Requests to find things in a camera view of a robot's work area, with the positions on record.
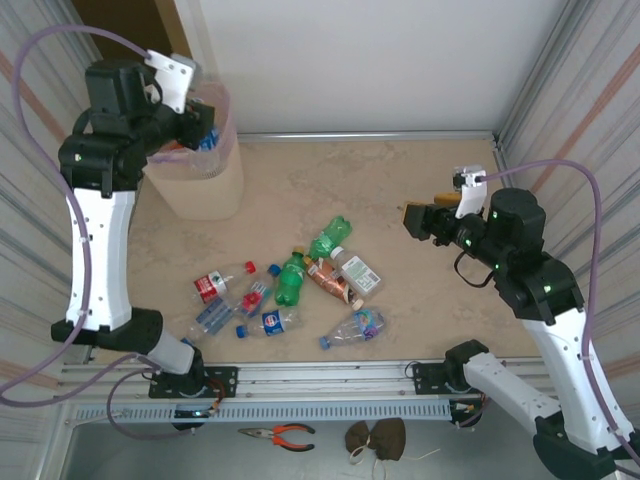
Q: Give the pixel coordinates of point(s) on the blue-label bottle white cap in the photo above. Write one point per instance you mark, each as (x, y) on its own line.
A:
(210, 139)

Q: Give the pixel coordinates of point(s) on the orange-label clear bottle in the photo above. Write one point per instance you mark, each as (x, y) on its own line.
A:
(175, 146)

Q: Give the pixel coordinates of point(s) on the pink mesh waste bin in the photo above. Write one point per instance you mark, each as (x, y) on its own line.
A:
(210, 195)

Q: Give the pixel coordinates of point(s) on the white-label bottle white cap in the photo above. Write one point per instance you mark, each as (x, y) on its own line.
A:
(360, 277)

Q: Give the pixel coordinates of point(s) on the light green plastic bottle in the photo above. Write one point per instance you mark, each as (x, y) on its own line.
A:
(330, 235)

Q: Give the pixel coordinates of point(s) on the brown chocolate drink bottle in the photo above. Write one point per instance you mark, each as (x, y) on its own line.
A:
(330, 284)

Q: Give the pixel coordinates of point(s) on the colourful-label clear bottle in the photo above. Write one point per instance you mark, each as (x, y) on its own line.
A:
(360, 325)

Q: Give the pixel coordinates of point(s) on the green bottle yellow cap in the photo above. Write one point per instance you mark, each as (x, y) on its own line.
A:
(289, 282)

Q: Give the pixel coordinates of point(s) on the red-label clear bottle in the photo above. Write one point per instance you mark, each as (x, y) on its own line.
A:
(212, 284)

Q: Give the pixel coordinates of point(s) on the large Pepsi bottle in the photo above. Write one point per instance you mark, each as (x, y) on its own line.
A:
(272, 322)

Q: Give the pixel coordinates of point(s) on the striped-label bottle blue cap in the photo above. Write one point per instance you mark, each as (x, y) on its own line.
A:
(255, 297)

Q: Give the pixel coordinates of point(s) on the blue-label clear water bottle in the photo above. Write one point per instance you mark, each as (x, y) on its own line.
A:
(212, 315)

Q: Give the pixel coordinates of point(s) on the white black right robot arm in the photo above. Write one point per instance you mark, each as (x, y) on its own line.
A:
(575, 380)

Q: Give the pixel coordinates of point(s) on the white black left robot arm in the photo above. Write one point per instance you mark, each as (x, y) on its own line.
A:
(100, 260)

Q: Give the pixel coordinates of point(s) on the brown wooden door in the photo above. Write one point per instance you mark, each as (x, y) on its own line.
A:
(150, 25)

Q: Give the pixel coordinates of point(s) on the brown cloth pouch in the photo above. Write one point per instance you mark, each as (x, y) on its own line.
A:
(385, 440)

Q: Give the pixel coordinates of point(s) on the aluminium side frame rail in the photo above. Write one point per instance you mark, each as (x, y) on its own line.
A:
(499, 150)

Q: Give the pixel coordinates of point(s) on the aluminium frame crossbar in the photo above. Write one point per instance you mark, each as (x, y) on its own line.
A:
(375, 136)

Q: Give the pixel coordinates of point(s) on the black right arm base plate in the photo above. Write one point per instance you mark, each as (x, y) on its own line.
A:
(430, 380)

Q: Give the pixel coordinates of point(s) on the aluminium mounting rail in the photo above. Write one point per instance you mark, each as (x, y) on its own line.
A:
(325, 380)

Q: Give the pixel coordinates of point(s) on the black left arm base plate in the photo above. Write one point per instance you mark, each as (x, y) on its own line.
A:
(225, 380)

